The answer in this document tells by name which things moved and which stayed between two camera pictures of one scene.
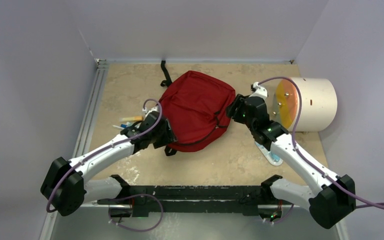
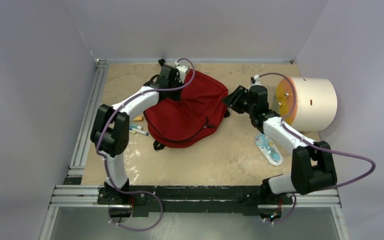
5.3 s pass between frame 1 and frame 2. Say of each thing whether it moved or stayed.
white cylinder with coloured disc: stayed
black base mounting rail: stayed
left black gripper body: moved
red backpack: moved
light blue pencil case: stayed
